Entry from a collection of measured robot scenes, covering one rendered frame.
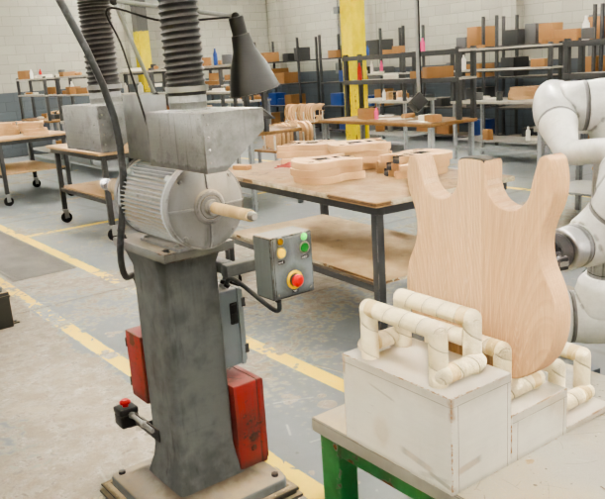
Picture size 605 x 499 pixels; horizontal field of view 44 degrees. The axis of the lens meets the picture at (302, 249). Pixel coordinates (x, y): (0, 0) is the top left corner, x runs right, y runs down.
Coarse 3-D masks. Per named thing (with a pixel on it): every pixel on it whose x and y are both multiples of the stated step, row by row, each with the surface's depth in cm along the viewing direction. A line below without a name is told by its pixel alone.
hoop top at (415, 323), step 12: (372, 300) 131; (372, 312) 129; (384, 312) 127; (396, 312) 125; (408, 312) 124; (396, 324) 125; (408, 324) 122; (420, 324) 120; (432, 324) 118; (444, 324) 118
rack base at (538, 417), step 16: (544, 384) 137; (512, 400) 132; (528, 400) 131; (544, 400) 131; (560, 400) 134; (512, 416) 126; (528, 416) 129; (544, 416) 132; (560, 416) 135; (512, 432) 127; (528, 432) 130; (544, 432) 133; (560, 432) 136; (512, 448) 128; (528, 448) 130
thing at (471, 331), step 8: (480, 320) 123; (464, 328) 123; (472, 328) 122; (480, 328) 123; (464, 336) 124; (472, 336) 123; (480, 336) 123; (464, 344) 124; (472, 344) 123; (480, 344) 124; (464, 352) 124; (472, 352) 123; (480, 352) 124
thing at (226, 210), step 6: (216, 204) 204; (222, 204) 203; (216, 210) 203; (222, 210) 201; (228, 210) 198; (234, 210) 196; (240, 210) 194; (246, 210) 193; (252, 210) 193; (228, 216) 200; (234, 216) 197; (240, 216) 194; (246, 216) 192
